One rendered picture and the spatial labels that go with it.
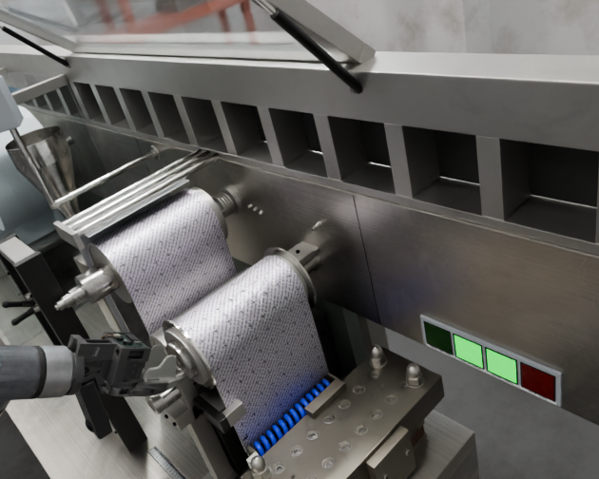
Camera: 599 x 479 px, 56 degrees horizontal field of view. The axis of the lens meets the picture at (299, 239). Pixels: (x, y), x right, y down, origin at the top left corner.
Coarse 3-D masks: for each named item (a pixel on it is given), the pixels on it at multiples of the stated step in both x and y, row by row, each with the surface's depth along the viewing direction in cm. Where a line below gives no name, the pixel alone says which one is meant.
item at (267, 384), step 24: (288, 336) 108; (312, 336) 112; (264, 360) 105; (288, 360) 109; (312, 360) 114; (240, 384) 102; (264, 384) 106; (288, 384) 111; (312, 384) 116; (264, 408) 108; (288, 408) 113; (240, 432) 105; (264, 432) 110
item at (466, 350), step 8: (456, 336) 94; (456, 344) 95; (464, 344) 94; (472, 344) 92; (456, 352) 97; (464, 352) 95; (472, 352) 94; (480, 352) 92; (472, 360) 95; (480, 360) 93
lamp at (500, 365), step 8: (488, 352) 91; (488, 360) 92; (496, 360) 90; (504, 360) 89; (512, 360) 87; (488, 368) 93; (496, 368) 91; (504, 368) 90; (512, 368) 88; (504, 376) 91; (512, 376) 89
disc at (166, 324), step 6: (168, 324) 98; (174, 324) 96; (174, 330) 98; (180, 330) 95; (186, 336) 95; (192, 342) 94; (192, 348) 95; (198, 348) 94; (198, 354) 95; (204, 360) 94; (204, 366) 96; (210, 372) 95; (210, 378) 97; (204, 384) 102; (210, 384) 99
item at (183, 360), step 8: (168, 344) 98; (176, 344) 98; (168, 352) 100; (176, 352) 97; (184, 352) 97; (176, 360) 100; (184, 360) 96; (184, 368) 98; (192, 368) 97; (192, 376) 98
